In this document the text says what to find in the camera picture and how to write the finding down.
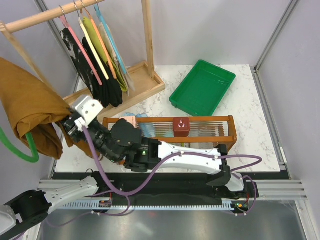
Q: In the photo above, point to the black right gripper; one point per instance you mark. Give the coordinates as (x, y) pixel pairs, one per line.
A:
(71, 129)

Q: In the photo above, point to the mustard brown trousers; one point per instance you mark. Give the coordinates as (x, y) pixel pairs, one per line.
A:
(32, 107)

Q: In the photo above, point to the green velvet hanger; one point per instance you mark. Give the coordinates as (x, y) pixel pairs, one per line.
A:
(34, 158)

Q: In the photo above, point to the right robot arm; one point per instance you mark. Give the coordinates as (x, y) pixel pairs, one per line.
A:
(124, 142)

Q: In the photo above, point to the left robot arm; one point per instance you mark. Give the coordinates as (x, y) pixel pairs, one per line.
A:
(32, 207)

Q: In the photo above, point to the cream hanger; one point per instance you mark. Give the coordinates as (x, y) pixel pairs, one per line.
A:
(92, 47)

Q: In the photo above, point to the blue hanger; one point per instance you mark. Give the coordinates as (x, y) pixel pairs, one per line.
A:
(110, 37)

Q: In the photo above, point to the orange hanger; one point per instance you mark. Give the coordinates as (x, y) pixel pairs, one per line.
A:
(102, 42)

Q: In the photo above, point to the pink hanger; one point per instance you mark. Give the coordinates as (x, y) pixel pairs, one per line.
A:
(65, 23)

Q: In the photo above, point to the black white patterned garment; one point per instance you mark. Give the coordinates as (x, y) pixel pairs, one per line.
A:
(82, 66)

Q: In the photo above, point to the pink cube power socket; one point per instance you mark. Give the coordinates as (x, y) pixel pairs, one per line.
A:
(131, 119)

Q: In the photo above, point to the beige garment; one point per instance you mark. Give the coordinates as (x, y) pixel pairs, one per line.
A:
(124, 79)

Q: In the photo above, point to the wooden clothes rack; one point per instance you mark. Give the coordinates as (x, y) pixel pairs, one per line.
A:
(146, 80)

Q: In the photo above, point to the yellow-green garment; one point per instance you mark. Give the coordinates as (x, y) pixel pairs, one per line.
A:
(96, 39)

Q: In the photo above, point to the red cube power socket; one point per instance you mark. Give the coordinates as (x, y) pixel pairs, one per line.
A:
(181, 127)

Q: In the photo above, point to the green plastic tray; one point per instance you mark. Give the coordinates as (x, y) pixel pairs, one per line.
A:
(201, 91)

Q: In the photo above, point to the brown wooden shelf rack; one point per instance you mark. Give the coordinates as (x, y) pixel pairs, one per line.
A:
(206, 132)

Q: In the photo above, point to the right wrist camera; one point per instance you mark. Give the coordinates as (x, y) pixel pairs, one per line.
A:
(88, 108)

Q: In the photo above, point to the grey cable duct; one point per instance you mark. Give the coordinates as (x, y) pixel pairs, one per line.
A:
(97, 204)

